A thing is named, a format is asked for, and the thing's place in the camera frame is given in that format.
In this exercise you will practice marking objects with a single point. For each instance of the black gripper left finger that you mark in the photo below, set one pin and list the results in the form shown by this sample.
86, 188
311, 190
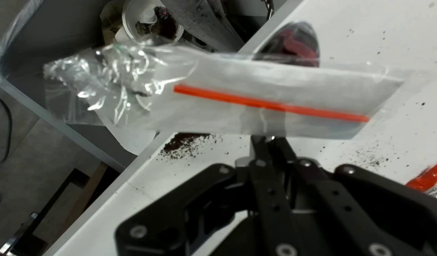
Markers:
190, 214

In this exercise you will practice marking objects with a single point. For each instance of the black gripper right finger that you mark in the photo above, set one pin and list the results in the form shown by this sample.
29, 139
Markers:
369, 214

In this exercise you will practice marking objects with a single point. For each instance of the clear plastic zip bag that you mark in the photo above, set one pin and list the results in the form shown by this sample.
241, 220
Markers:
275, 86

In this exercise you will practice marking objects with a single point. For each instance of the crumpled red ketchup packet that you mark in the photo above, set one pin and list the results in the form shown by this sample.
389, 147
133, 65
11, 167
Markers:
429, 183

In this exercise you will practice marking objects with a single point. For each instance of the dark coffee grounds pile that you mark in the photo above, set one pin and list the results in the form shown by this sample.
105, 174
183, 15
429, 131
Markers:
184, 144

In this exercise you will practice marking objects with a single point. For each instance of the white paper sheet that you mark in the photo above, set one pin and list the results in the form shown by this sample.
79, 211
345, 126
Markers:
204, 23

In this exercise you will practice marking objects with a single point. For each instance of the clear plastic lidded cup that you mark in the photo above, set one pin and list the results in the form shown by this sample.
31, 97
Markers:
127, 26

